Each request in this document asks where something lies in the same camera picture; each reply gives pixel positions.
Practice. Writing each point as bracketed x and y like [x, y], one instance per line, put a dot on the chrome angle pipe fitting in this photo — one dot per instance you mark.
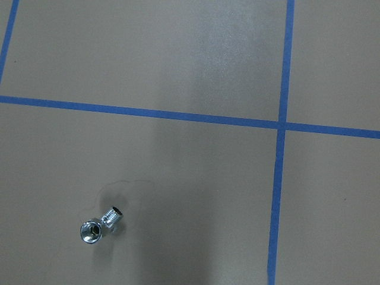
[92, 231]

